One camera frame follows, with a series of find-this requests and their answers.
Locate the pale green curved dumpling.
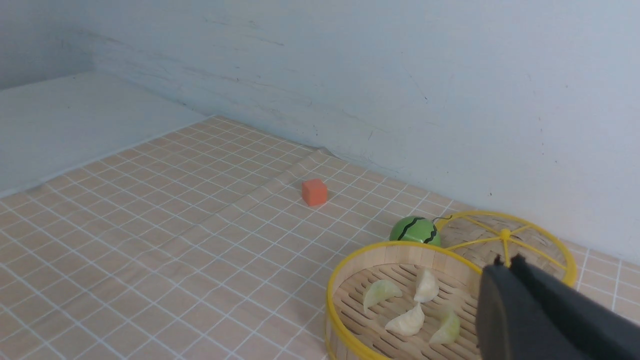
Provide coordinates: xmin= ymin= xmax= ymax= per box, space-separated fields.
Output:
xmin=429 ymin=307 xmax=461 ymax=345

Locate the green watermelon toy ball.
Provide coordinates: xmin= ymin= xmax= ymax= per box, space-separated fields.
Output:
xmin=388 ymin=215 xmax=442 ymax=248

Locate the orange foam cube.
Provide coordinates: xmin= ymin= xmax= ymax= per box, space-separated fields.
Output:
xmin=301 ymin=178 xmax=329 ymax=207

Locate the bamboo steamer lid yellow rim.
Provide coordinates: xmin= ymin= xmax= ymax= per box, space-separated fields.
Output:
xmin=435 ymin=210 xmax=578 ymax=287

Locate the cream dumpling front edge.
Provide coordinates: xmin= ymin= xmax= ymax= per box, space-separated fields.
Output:
xmin=413 ymin=268 xmax=440 ymax=303

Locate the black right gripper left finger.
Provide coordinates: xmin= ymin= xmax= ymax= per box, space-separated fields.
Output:
xmin=475 ymin=265 xmax=581 ymax=360

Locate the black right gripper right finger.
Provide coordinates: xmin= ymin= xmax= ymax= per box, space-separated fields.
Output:
xmin=494 ymin=255 xmax=639 ymax=360

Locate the beige checkered tablecloth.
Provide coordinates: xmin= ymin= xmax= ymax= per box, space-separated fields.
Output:
xmin=0 ymin=116 xmax=640 ymax=360

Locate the bamboo steamer tray yellow rim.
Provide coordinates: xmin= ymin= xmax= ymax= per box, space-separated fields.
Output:
xmin=324 ymin=241 xmax=482 ymax=360

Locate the cream white dumpling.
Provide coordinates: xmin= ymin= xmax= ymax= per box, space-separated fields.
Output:
xmin=384 ymin=302 xmax=425 ymax=337

